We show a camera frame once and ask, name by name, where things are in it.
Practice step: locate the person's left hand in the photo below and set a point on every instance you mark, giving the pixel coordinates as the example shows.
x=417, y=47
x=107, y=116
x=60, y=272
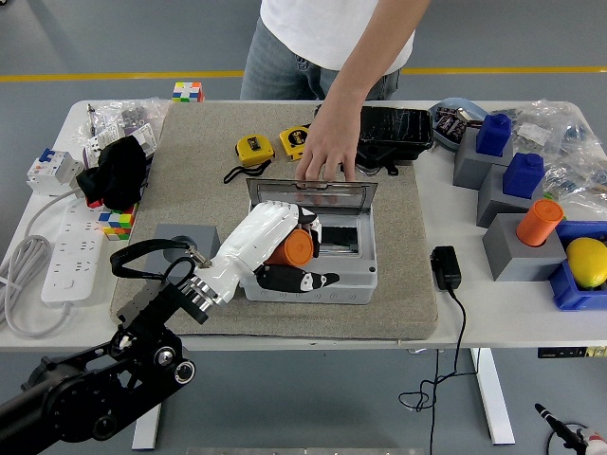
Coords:
x=332, y=142

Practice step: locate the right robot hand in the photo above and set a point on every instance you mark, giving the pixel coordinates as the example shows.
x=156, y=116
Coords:
x=581, y=441

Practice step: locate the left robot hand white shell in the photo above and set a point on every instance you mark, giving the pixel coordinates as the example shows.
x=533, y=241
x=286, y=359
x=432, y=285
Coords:
x=256, y=237

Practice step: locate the orange cylinder battery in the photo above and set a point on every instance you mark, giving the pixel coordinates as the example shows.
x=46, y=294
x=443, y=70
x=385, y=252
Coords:
x=538, y=223
x=296, y=249

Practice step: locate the transparent hinged box lid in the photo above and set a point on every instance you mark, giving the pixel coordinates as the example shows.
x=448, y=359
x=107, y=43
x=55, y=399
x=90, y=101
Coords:
x=275, y=192

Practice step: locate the grey plastic junction box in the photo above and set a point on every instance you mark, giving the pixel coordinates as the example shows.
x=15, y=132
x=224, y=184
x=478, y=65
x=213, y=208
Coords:
x=346, y=284

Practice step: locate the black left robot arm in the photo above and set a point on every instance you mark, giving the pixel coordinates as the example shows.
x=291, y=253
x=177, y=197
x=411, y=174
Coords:
x=95, y=388

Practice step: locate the person's left forearm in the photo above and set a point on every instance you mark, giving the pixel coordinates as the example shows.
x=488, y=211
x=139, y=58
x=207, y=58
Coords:
x=370, y=61

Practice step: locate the grey block holder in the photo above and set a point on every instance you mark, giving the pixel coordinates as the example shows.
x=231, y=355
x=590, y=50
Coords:
x=469, y=166
x=206, y=237
x=517, y=260
x=491, y=204

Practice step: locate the black plastic tray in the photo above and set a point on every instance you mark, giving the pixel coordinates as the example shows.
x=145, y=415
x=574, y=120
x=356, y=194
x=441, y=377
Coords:
x=398, y=128

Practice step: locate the table height control panel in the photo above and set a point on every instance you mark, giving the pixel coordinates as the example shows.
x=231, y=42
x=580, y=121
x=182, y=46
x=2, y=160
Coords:
x=569, y=352

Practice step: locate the white table leg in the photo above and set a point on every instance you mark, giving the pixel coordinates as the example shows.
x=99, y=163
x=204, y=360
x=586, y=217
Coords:
x=493, y=398
x=149, y=422

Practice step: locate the grey-brown felt mat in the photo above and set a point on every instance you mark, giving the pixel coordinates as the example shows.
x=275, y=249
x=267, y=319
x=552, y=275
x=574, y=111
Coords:
x=199, y=142

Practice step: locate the dark snack packets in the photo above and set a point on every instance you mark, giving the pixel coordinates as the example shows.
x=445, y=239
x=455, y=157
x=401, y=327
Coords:
x=450, y=125

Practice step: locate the light blue bowl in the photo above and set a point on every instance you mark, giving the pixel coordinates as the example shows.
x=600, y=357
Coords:
x=462, y=102

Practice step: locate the Rubik's cube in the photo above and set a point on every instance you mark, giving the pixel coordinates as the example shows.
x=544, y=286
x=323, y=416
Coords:
x=116, y=223
x=189, y=92

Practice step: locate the blue plastic bin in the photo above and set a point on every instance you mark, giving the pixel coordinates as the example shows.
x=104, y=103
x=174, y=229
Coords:
x=569, y=296

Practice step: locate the white terminal modules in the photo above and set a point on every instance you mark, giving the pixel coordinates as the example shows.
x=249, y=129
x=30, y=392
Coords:
x=144, y=135

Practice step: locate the black cloth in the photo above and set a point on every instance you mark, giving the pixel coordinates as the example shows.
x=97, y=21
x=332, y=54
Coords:
x=118, y=170

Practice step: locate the blue plastic block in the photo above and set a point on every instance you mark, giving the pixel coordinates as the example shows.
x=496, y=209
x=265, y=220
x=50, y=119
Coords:
x=493, y=137
x=521, y=177

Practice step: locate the black power adapter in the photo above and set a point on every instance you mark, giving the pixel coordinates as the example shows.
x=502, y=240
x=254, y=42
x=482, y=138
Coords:
x=446, y=267

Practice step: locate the yellow lemon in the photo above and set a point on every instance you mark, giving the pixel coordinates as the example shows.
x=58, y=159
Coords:
x=588, y=263

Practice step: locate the white power strip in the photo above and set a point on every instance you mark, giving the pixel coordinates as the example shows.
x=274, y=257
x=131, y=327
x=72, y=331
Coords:
x=76, y=251

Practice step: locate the clear bags of hardware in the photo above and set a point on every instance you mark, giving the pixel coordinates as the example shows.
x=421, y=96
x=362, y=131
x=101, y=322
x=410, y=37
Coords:
x=114, y=111

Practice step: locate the white circuit breaker blue lever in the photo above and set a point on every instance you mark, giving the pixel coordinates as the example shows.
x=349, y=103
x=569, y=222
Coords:
x=52, y=168

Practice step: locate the clear bags of small parts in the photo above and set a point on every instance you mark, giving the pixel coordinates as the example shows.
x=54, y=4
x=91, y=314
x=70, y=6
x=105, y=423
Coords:
x=569, y=137

